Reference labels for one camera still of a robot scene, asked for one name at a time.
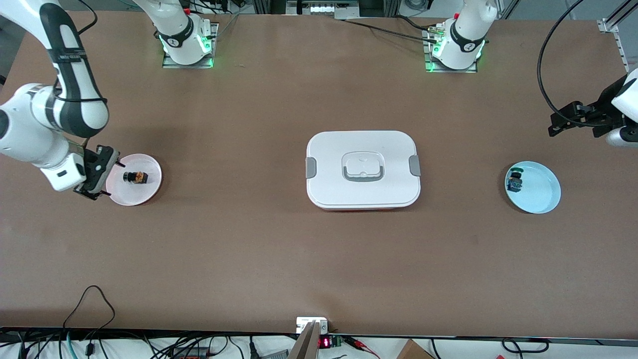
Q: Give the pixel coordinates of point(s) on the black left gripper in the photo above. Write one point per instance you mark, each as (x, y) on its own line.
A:
(607, 101)

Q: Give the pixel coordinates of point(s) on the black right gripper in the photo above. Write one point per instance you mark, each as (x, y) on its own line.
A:
(94, 163)

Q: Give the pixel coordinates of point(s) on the orange push-button switch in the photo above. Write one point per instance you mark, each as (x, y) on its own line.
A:
(135, 177)

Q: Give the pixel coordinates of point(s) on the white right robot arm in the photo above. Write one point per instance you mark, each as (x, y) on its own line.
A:
(25, 134)

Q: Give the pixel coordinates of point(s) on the pink round plate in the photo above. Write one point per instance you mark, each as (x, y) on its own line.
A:
(139, 194)

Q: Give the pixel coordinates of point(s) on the light blue round plate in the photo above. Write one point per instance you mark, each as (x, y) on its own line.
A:
(541, 194)

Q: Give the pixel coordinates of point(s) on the black blue small component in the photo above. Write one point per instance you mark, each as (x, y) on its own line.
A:
(514, 182)

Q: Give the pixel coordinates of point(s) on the aluminium equipment rack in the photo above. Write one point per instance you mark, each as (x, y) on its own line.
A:
(269, 7)

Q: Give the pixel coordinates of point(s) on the white power strip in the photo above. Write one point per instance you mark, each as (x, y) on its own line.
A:
(334, 9)

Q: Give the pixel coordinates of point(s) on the red digit display board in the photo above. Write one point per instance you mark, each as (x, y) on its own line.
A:
(326, 342)

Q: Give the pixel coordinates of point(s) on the brown cardboard box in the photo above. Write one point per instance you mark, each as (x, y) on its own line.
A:
(413, 351)

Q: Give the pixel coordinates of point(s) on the perforated metal rail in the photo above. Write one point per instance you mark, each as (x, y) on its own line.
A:
(623, 52)

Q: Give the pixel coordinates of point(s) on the aluminium profile bracket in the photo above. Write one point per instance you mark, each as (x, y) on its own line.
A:
(608, 25)

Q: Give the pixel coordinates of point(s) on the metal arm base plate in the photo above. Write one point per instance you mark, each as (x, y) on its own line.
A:
(172, 65)
(448, 71)

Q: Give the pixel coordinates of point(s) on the silver camera mount bracket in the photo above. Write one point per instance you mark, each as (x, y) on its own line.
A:
(304, 324)

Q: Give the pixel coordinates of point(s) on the aluminium mount bar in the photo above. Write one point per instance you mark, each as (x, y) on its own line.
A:
(305, 346)

